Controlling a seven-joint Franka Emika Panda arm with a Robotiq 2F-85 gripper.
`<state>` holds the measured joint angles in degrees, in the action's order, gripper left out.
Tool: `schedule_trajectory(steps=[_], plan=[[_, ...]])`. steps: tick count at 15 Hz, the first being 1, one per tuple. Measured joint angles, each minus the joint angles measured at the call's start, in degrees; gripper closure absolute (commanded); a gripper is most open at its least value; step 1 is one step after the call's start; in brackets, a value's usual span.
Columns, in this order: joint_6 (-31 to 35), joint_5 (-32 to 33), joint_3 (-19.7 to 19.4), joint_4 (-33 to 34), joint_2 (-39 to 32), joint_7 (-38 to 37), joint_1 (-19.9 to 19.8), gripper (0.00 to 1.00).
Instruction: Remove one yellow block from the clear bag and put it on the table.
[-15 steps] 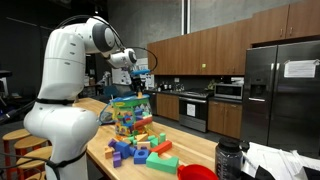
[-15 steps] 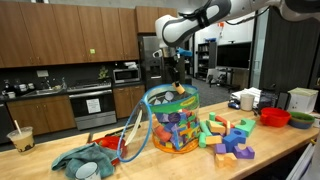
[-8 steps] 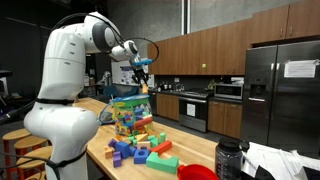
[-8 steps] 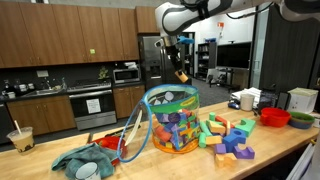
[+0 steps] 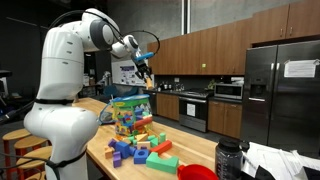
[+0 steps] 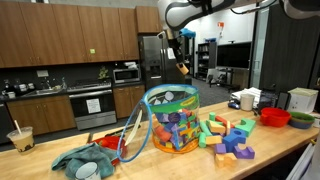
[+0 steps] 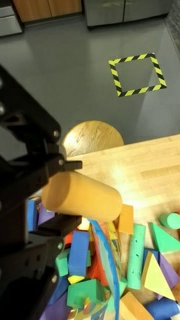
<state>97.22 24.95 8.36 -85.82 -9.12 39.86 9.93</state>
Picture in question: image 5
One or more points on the green cabinet sticker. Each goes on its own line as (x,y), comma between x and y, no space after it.
(203,65)

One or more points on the red long foam block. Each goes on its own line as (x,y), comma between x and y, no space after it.
(143,121)
(161,146)

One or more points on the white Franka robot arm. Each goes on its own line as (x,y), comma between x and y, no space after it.
(60,126)

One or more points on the red plastic bowl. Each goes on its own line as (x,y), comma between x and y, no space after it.
(195,172)

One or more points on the stainless steel oven range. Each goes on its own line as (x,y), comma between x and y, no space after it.
(195,113)

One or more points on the silver microwave oven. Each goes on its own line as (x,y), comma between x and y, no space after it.
(228,91)

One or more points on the white paper notice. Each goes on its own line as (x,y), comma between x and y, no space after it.
(300,68)

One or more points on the small blue foam block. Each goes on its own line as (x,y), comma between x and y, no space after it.
(132,150)

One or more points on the white paper stack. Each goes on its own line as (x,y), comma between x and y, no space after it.
(283,160)

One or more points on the yellow triangular foam block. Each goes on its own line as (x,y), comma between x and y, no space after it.
(141,137)

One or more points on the green triangular foam block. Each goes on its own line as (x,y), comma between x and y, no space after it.
(153,142)

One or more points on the brown wooden wall cabinets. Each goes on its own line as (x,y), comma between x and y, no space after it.
(213,50)

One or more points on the small purple foam block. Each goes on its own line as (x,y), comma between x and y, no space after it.
(116,160)

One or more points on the metal cup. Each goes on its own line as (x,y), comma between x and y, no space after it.
(76,99)

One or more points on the yellow foam cylinder block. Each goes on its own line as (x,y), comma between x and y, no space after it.
(149,84)

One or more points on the stainless steel refrigerator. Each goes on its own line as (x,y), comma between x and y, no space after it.
(283,110)

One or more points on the dark water bottle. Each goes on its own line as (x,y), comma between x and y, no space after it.
(228,160)

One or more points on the large green arch block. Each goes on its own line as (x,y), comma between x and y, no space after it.
(161,163)

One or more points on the small green foam block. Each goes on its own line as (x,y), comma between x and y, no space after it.
(132,140)

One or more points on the brown wooden base cabinet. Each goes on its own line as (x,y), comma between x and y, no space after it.
(225,118)
(167,106)

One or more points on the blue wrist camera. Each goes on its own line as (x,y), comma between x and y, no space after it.
(144,56)

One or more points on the blue block with round hole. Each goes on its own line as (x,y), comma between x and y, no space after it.
(140,156)

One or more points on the green foam cylinder block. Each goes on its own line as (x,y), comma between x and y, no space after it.
(162,137)

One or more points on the small orange foam block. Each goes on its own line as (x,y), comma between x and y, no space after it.
(108,152)

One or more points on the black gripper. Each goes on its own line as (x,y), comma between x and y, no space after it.
(142,68)

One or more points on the black dishwasher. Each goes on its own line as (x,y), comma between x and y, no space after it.
(152,103)

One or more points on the clear bag with blue trim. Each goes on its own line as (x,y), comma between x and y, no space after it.
(131,110)

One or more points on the wooden stool with red legs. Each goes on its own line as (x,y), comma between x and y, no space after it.
(28,142)
(35,176)
(33,156)
(15,134)

